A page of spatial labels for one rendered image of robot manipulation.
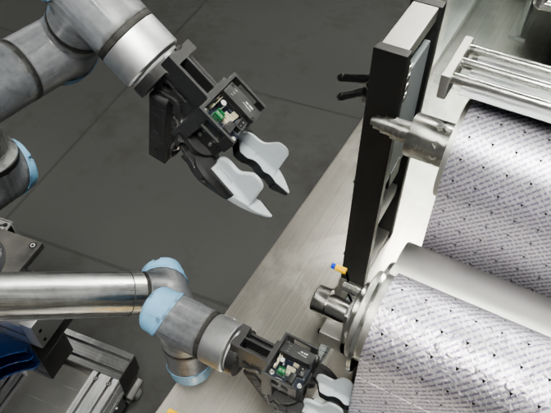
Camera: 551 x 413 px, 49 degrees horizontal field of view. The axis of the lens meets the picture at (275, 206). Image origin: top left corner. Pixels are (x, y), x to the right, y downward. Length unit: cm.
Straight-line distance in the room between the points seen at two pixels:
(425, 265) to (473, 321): 16
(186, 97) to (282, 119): 228
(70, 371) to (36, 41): 139
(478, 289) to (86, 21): 58
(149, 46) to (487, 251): 52
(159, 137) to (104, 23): 15
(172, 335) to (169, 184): 181
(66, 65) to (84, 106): 242
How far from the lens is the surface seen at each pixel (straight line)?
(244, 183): 68
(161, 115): 71
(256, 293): 120
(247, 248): 241
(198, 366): 99
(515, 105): 80
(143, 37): 67
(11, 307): 98
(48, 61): 74
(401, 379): 74
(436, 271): 85
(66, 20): 70
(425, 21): 92
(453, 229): 87
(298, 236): 129
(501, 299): 85
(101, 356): 197
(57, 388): 198
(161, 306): 91
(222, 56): 338
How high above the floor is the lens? 191
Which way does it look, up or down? 48 degrees down
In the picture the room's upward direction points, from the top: straight up
